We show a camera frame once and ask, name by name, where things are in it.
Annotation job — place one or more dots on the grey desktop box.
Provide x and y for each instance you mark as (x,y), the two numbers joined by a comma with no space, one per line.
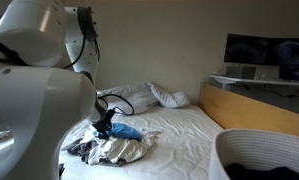
(240,72)

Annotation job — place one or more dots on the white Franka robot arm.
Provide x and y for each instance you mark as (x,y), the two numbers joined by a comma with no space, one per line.
(32,100)

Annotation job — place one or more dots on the small white desk device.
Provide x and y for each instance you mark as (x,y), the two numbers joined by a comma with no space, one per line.
(219,73)

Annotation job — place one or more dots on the black wide monitor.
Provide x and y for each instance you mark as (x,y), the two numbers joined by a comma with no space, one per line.
(255,50)

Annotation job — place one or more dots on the white and blue clothes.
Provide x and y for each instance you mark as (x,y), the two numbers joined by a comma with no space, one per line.
(125,150)

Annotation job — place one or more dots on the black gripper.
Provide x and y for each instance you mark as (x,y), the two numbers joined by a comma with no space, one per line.
(104,123)

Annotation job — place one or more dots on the small white pillow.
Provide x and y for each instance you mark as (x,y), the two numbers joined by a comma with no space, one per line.
(170,98)

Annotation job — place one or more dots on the white desk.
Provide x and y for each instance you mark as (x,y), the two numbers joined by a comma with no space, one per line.
(255,80)

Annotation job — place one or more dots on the grey shirt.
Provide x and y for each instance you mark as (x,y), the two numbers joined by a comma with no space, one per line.
(77,148)

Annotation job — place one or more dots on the blue shirt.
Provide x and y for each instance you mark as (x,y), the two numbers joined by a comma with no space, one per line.
(125,130)

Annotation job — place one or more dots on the white bed sheet mattress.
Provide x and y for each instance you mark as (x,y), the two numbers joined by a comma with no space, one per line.
(175,140)

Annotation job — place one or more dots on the wooden bed frame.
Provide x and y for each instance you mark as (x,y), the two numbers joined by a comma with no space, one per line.
(249,110)

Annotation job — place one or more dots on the large white pillow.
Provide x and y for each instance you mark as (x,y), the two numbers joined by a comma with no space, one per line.
(135,98)

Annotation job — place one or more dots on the dark clothes in basket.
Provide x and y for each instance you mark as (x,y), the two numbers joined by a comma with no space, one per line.
(265,173)

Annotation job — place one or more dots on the white woven basket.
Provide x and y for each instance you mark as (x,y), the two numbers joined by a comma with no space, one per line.
(255,146)

